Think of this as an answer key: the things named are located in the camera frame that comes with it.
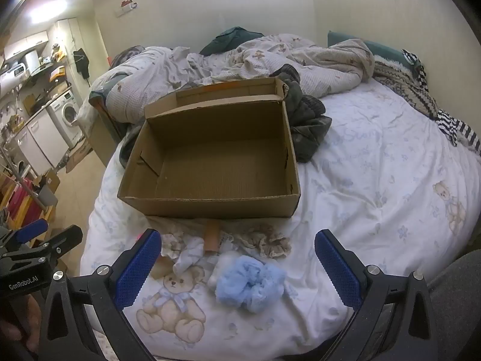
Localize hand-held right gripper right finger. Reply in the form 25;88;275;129
315;229;448;361

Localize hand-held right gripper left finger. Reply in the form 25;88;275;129
35;229;162;361

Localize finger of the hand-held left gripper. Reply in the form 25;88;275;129
7;218;49;249
22;225;83;268

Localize small brown cardboard piece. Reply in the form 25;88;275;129
151;256;179;281

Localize beige frilly sock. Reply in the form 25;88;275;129
231;225;293;260
161;233;185;263

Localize white knotted sock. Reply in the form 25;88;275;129
173;238;206;276

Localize light blue fluffy sock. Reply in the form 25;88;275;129
215;255;287;313

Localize brown cardboard box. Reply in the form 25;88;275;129
117;76;302;219

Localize person's left hand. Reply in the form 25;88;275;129
0;294;43;351

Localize red hanging clothes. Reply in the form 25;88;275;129
0;173;39;230

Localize grey bin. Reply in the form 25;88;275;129
37;186;60;208

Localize small cardboard floor box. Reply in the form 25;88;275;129
33;170;61;197

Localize brown cardboard tube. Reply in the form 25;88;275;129
203;222;221;253

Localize white floor cabinet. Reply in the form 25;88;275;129
14;113;58;171

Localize white washing machine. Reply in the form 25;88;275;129
46;89;85;148

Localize dark green garment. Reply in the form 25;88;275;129
277;64;333;163

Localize black hanging garment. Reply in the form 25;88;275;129
73;48;91;80

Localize black white striped cloth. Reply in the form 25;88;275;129
401;49;481;157

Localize patterned knit blanket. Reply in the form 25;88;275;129
372;56;441;118

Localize teal pillow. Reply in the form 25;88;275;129
327;31;408;69

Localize bear print quilt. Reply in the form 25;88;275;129
88;34;376;123

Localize dark teal cloth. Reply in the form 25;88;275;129
199;27;264;56

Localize white wall socket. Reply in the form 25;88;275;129
116;0;138;18

